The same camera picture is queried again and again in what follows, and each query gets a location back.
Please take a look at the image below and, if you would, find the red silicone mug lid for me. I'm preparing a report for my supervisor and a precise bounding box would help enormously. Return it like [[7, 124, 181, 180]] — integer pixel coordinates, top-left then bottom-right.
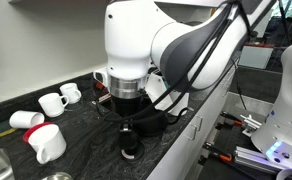
[[21, 121, 54, 144]]

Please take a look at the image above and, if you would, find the yellow green sponge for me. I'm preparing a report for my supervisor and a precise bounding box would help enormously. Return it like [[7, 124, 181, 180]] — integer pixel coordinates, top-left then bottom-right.
[[0, 119, 17, 139]]

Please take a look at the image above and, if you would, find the metal strainer funnel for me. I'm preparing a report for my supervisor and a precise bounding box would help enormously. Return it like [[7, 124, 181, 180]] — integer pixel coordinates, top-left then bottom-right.
[[40, 172, 73, 180]]

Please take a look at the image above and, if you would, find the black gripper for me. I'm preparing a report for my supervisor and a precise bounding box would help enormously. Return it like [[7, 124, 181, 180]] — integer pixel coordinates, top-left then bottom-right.
[[113, 95, 144, 152]]

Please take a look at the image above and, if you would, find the aluminium extrusion bar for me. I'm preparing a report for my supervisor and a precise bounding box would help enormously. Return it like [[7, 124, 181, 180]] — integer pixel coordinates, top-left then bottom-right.
[[233, 145, 282, 176]]

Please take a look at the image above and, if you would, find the white base cabinet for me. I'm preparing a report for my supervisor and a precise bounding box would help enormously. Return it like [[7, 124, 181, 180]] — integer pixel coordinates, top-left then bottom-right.
[[145, 66, 240, 180]]

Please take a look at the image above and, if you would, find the striped metal strip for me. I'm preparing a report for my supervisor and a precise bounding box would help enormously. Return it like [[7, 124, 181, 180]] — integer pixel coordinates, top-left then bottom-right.
[[91, 92, 113, 106]]

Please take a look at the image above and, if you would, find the black orange clamp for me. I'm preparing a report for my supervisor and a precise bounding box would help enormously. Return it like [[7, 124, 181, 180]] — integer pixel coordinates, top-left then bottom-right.
[[220, 111, 244, 127], [201, 141, 235, 164]]

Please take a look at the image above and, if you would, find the white ceramic mug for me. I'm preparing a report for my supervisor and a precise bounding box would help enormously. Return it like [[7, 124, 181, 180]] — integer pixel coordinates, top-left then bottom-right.
[[58, 82, 83, 105], [8, 110, 46, 130], [37, 92, 70, 119]]

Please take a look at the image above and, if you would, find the silver cabinet handle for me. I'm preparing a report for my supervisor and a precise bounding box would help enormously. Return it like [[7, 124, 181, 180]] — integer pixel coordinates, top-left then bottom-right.
[[185, 123, 198, 141], [195, 115, 204, 132]]

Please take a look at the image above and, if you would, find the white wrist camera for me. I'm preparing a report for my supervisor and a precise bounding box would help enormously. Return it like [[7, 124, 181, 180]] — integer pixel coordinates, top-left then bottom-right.
[[145, 71, 170, 113]]

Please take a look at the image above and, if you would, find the large white mug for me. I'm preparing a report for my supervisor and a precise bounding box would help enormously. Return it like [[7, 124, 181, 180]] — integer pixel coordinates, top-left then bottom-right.
[[27, 123, 68, 166]]

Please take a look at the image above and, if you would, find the metal bracket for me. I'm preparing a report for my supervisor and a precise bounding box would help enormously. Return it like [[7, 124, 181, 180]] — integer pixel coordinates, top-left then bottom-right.
[[239, 114, 264, 138]]

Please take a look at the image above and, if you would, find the black hanging cable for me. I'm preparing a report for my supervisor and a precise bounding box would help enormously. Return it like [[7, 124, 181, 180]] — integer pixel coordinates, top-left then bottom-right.
[[234, 58, 249, 111]]

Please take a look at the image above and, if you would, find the black perforated cart top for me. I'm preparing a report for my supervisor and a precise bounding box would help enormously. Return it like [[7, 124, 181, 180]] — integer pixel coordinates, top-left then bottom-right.
[[199, 111, 280, 180]]

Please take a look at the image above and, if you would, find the white upper wall cabinet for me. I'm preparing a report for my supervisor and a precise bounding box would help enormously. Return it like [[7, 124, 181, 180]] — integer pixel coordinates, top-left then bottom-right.
[[7, 0, 110, 5]]

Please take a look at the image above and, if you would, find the white box red top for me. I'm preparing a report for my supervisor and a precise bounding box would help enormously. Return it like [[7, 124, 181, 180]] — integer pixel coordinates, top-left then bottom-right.
[[240, 42, 276, 70]]

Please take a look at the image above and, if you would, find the black gooseneck kettle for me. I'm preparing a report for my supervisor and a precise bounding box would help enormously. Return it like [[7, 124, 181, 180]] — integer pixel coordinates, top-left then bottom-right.
[[136, 108, 190, 138]]

